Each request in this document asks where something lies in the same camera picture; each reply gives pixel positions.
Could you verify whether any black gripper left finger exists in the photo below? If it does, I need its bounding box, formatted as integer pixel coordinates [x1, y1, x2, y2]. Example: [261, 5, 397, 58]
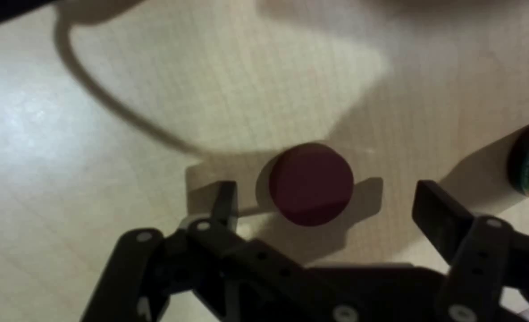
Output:
[82, 180, 361, 322]

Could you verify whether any dark red bottle lid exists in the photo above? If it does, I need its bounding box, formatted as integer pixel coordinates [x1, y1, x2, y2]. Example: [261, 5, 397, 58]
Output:
[268, 140, 356, 226]

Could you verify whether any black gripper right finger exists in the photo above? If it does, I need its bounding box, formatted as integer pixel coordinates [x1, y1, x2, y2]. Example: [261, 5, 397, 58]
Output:
[411, 178, 529, 322]

